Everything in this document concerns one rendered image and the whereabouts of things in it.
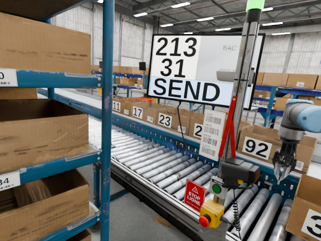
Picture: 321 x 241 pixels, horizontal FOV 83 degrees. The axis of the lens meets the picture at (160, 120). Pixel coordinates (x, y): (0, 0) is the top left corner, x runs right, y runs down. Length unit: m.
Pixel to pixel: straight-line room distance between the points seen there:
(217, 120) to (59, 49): 0.56
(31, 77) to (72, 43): 0.12
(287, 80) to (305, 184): 4.74
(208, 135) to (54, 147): 0.54
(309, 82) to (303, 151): 4.57
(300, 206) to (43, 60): 1.02
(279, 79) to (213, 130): 5.20
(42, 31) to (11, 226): 0.43
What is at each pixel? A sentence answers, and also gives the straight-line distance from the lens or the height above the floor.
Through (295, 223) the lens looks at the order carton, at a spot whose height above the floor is 0.80.
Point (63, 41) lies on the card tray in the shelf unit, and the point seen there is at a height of 1.41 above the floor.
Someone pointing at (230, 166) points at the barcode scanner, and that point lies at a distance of 0.69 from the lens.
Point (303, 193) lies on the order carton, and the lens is 1.30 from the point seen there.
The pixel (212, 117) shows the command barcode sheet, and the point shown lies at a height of 1.21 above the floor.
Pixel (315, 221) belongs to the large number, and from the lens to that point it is 1.03.
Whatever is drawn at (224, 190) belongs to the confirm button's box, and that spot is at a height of 0.96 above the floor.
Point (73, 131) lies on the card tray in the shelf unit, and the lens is 0.52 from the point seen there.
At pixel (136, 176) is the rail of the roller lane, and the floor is 0.74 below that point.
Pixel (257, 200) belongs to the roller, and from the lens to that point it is 1.20.
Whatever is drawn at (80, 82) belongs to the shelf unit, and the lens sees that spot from 0.47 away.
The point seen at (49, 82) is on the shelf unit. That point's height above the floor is 1.32.
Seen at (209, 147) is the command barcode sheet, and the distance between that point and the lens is 0.77.
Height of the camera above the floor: 1.35
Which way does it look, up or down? 13 degrees down
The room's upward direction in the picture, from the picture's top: 5 degrees clockwise
